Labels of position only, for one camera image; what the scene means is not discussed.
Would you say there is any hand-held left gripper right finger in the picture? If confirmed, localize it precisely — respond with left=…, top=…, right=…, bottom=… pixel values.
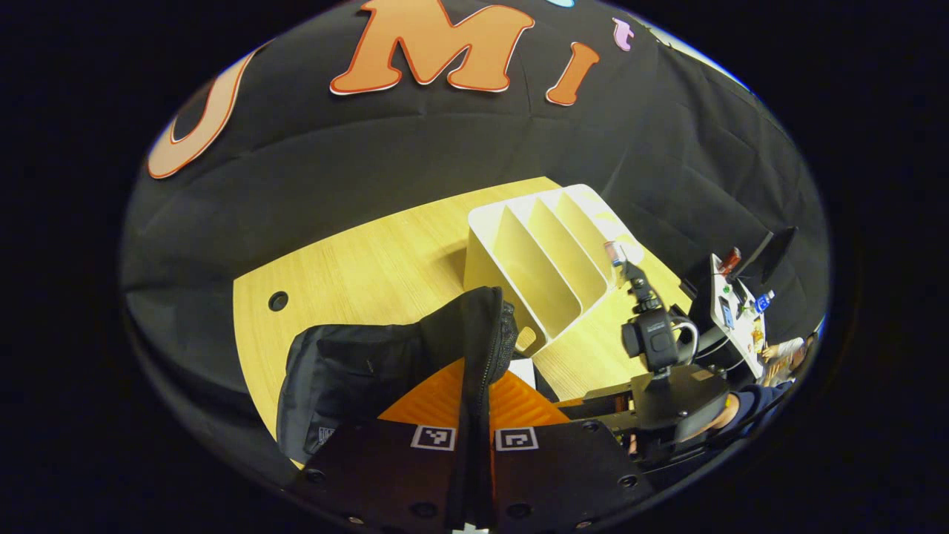
left=488, top=369, right=659, bottom=532

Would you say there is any black schoolbag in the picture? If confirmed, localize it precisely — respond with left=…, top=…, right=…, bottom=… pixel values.
left=276, top=286, right=520, bottom=531

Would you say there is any small white cluttered table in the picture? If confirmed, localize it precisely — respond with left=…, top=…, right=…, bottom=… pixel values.
left=708, top=248, right=776, bottom=380

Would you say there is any white bookshelf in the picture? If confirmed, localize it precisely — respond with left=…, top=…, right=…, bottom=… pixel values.
left=463, top=184, right=646, bottom=357

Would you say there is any black monitor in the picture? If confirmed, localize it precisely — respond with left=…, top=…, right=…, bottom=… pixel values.
left=738, top=226, right=798, bottom=289

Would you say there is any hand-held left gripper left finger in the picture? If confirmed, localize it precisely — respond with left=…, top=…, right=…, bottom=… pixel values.
left=295, top=358, right=466, bottom=533

